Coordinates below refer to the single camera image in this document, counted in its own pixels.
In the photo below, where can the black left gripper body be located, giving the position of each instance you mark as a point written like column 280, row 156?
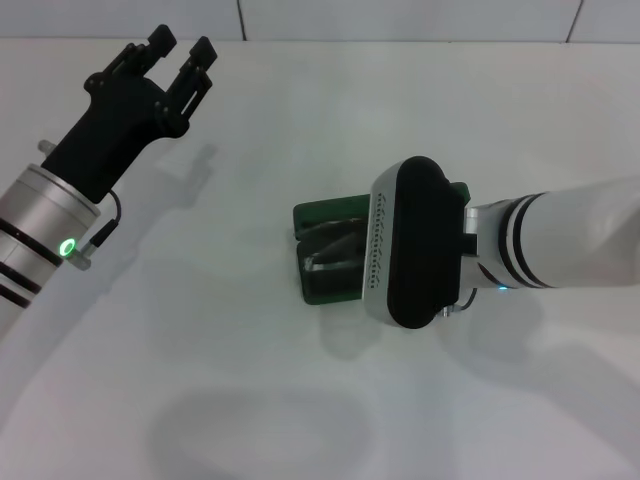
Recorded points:
column 115, row 125

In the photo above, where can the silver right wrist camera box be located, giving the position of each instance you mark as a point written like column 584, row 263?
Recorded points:
column 420, row 240

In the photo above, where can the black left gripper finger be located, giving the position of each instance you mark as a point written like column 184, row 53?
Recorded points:
column 202, row 57
column 159, row 45

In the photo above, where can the green glasses case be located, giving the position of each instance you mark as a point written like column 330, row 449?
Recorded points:
column 325, row 205

